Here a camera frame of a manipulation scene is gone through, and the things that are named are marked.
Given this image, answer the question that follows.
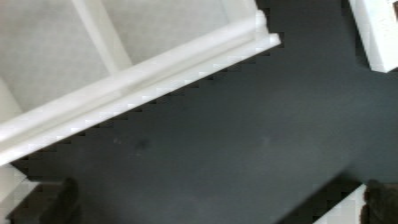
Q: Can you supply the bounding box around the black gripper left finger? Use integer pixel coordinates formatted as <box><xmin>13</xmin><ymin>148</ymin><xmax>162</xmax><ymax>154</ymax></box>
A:
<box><xmin>40</xmin><ymin>178</ymin><xmax>82</xmax><ymax>224</ymax></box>

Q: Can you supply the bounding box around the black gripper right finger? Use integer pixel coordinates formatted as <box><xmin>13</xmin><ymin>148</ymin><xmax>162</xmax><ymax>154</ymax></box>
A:
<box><xmin>361</xmin><ymin>180</ymin><xmax>398</xmax><ymax>224</ymax></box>

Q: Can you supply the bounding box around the white cabinet body box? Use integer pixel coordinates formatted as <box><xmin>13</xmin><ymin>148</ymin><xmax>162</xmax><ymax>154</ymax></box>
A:
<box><xmin>0</xmin><ymin>0</ymin><xmax>281</xmax><ymax>165</ymax></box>

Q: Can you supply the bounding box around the white cabinet door panel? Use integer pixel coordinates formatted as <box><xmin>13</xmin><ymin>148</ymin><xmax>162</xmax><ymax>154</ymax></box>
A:
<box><xmin>349</xmin><ymin>0</ymin><xmax>398</xmax><ymax>73</ymax></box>

